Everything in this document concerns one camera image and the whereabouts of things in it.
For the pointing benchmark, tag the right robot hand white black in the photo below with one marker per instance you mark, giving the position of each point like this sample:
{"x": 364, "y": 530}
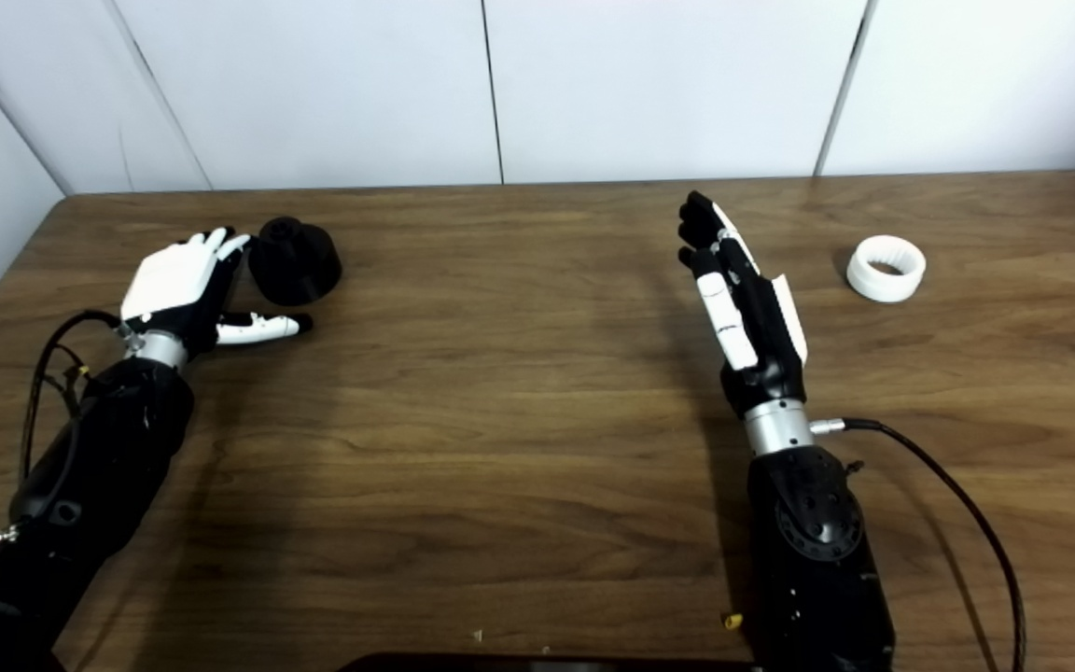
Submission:
{"x": 766, "y": 345}

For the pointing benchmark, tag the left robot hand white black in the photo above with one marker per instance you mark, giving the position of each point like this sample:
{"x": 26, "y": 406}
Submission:
{"x": 169, "y": 280}

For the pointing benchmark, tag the round black part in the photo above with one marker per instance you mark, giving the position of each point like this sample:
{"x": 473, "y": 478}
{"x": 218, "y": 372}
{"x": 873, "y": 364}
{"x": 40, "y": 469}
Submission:
{"x": 300, "y": 266}

